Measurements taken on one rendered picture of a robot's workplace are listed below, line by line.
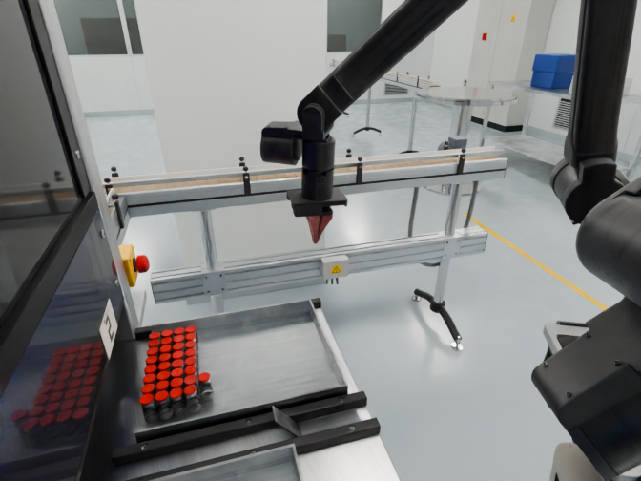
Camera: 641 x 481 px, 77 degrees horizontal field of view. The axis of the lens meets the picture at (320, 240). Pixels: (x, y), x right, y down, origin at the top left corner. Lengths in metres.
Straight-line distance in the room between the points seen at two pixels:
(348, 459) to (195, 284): 1.24
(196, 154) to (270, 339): 1.45
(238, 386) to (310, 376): 0.13
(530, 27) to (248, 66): 5.54
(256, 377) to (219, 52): 1.62
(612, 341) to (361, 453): 0.48
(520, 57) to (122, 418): 6.85
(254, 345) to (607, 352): 0.68
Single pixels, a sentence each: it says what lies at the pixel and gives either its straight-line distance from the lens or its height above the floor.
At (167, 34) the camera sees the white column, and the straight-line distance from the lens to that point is 2.10.
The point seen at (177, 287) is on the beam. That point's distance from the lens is 1.79.
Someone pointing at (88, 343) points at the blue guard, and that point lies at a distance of 0.66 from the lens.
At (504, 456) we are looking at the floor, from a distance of 1.89.
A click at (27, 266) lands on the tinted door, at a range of 0.53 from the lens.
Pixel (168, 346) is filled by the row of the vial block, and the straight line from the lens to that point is 0.83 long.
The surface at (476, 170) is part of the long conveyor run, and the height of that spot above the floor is 0.89.
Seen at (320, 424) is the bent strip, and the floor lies 0.88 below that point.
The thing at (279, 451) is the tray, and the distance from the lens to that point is 0.66.
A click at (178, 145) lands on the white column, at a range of 2.16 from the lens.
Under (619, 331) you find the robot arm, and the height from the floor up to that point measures 1.30.
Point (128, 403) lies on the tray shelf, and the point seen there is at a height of 0.88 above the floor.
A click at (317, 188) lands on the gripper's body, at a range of 0.71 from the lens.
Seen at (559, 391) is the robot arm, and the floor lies 1.27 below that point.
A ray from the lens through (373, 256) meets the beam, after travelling 1.90.
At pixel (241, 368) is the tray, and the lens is 0.81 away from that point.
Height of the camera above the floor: 1.45
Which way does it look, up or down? 28 degrees down
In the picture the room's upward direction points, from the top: straight up
